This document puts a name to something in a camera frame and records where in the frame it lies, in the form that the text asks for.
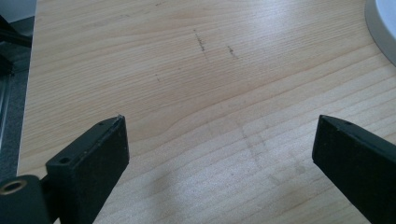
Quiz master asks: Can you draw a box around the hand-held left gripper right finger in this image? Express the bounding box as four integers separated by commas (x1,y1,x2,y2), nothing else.
311,114,396,224

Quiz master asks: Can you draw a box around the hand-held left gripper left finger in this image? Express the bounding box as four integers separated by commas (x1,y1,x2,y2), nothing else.
45,114,131,224

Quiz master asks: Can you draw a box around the white round plate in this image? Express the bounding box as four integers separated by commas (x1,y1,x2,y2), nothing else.
364,0,396,67

